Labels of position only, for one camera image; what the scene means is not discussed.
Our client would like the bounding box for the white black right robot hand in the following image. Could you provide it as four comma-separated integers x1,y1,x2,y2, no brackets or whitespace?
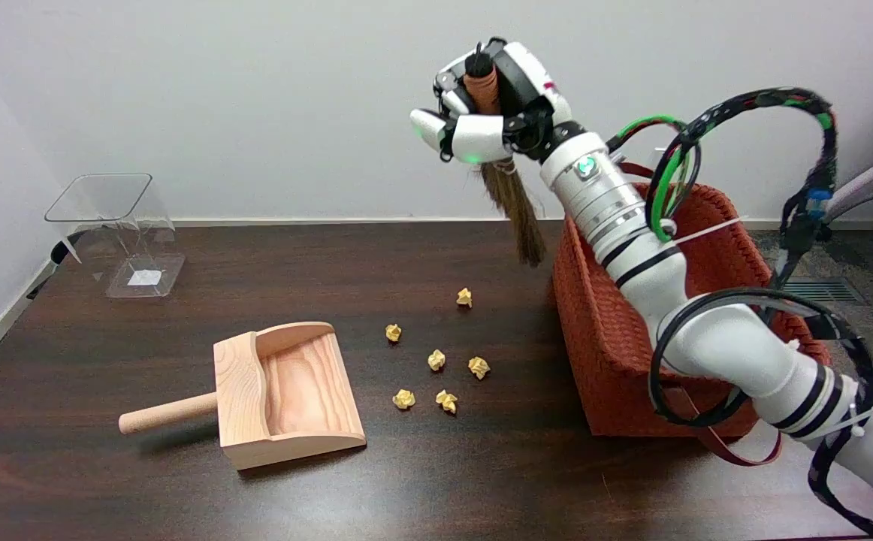
409,38,588,165

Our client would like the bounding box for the brown straw hand broom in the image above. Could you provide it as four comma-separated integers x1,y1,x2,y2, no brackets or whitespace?
464,45,546,268

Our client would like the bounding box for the red woven basket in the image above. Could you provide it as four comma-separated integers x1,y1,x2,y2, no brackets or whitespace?
551,162,832,467

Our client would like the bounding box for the white zip tie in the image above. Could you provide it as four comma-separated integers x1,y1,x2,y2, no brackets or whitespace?
660,216,747,246

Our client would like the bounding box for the clear plastic container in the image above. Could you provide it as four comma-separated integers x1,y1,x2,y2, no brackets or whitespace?
44,174,186,300

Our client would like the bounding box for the grey floor vent grille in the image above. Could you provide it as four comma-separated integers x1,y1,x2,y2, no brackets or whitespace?
782,277,867,305

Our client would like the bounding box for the grey office chair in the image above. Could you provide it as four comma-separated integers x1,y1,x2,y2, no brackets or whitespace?
823,143,873,226

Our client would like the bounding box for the green robot cable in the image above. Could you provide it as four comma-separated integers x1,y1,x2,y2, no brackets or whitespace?
606,114,702,243

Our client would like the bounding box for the black smooth cable loop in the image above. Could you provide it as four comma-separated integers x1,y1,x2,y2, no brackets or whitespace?
648,289,873,541

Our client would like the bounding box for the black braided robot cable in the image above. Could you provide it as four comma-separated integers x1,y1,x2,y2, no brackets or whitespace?
647,87,839,292

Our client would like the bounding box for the wooden dustpan with handle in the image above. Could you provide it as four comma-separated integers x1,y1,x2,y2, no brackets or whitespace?
119,322,367,471

